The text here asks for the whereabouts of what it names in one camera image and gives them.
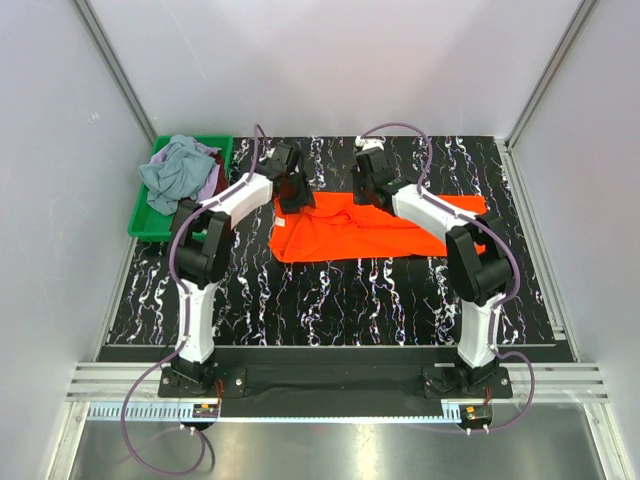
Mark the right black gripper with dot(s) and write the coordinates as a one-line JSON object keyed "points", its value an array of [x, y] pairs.
{"points": [[358, 198]]}

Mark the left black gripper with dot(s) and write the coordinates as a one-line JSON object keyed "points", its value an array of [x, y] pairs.
{"points": [[304, 198]]}

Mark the orange t shirt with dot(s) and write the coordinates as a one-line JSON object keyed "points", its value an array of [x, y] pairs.
{"points": [[338, 229]]}

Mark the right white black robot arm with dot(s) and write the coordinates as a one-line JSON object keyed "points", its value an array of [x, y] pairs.
{"points": [[481, 268]]}

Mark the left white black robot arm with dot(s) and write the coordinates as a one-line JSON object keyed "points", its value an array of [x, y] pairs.
{"points": [[199, 255]]}

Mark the dark red t shirt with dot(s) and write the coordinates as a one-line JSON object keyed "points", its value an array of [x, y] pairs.
{"points": [[219, 169]]}

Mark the grey-blue t shirt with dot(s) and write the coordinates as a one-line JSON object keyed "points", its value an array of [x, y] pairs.
{"points": [[175, 172]]}

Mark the lilac t shirt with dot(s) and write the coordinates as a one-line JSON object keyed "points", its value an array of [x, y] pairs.
{"points": [[207, 185]]}

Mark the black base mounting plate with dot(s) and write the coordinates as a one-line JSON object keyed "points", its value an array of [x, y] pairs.
{"points": [[437, 368]]}

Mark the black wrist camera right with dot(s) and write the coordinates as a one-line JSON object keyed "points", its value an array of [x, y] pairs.
{"points": [[372, 167]]}

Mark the white slotted cable duct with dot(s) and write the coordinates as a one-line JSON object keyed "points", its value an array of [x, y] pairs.
{"points": [[193, 413]]}

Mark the right aluminium corner post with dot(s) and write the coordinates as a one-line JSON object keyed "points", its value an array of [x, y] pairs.
{"points": [[568, 39]]}

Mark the aluminium corner post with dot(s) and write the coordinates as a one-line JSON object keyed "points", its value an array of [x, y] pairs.
{"points": [[568, 39], [108, 55]]}

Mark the left aluminium corner post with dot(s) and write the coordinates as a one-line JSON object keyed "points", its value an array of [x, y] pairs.
{"points": [[108, 55]]}

